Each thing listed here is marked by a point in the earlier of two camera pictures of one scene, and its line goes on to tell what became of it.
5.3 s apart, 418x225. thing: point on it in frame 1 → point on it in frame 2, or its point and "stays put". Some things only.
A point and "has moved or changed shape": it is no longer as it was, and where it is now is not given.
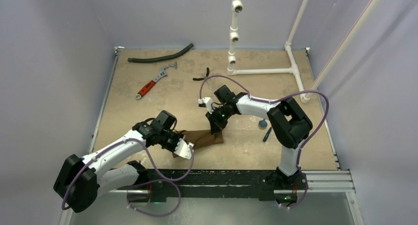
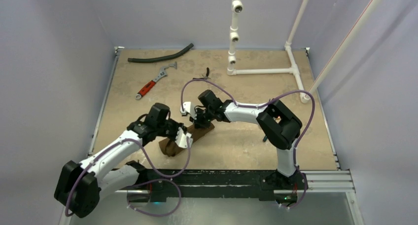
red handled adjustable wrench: (162, 73) stays put
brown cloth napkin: (201, 138) has moved or changed shape
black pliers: (204, 77) stays put
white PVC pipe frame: (237, 7) stays put
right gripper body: (215, 120) → (199, 116)
